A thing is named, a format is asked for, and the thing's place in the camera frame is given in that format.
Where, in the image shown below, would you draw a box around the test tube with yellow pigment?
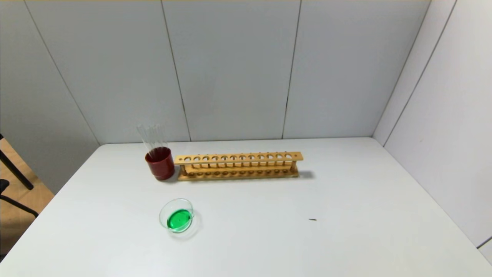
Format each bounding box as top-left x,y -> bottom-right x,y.
136,124 -> 153,154

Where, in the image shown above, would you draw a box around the wooden test tube rack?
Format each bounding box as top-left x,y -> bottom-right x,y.
174,151 -> 304,181

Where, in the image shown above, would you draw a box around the dark red plastic cup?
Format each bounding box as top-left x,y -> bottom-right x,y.
145,147 -> 175,181

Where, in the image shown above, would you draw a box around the clear glass dish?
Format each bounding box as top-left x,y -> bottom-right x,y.
159,198 -> 201,239

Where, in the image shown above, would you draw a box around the black metal chair legs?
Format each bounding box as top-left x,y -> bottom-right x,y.
0,134 -> 39,218

